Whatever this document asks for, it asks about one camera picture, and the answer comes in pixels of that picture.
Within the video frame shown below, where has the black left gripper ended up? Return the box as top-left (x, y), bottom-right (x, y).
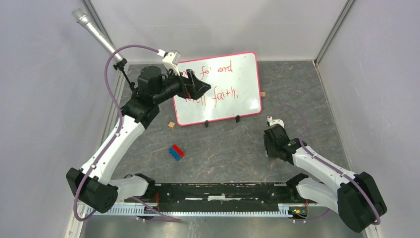
top-left (154, 65), bottom-right (210, 104)

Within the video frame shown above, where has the pink framed whiteboard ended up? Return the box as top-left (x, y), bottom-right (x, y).
top-left (173, 52), bottom-right (262, 126)

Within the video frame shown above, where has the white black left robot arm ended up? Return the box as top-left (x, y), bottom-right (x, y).
top-left (66, 66), bottom-right (211, 213)

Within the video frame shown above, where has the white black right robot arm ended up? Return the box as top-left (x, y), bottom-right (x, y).
top-left (263, 119), bottom-right (388, 233)

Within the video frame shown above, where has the red blue toy block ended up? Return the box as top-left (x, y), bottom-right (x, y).
top-left (168, 144), bottom-right (185, 161)

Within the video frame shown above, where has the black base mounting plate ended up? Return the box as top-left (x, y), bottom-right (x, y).
top-left (140, 182), bottom-right (314, 212)

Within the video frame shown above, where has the silver microphone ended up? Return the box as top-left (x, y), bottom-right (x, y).
top-left (72, 8), bottom-right (116, 54)

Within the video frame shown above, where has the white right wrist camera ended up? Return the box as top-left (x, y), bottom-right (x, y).
top-left (267, 116), bottom-right (285, 128)

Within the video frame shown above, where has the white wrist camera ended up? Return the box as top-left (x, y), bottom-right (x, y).
top-left (267, 116), bottom-right (285, 128)
top-left (162, 51), bottom-right (181, 76)

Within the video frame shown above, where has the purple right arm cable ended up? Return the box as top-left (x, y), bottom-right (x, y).
top-left (269, 105), bottom-right (381, 225)

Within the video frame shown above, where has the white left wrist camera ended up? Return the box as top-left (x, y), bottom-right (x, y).
top-left (162, 51), bottom-right (181, 76)

